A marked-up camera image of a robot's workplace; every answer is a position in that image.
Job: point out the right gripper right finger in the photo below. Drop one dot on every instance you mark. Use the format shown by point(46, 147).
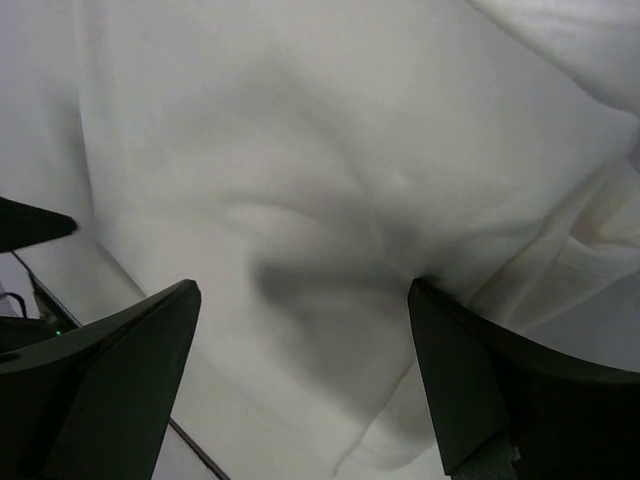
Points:
point(505, 407)

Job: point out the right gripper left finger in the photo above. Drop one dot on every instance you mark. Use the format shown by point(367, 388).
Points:
point(95, 402)

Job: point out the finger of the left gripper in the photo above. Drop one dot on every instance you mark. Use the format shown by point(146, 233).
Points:
point(24, 225)

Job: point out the white shirt red logo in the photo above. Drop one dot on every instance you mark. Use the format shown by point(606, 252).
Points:
point(305, 161)

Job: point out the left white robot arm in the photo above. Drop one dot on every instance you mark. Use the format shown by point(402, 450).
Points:
point(18, 329)

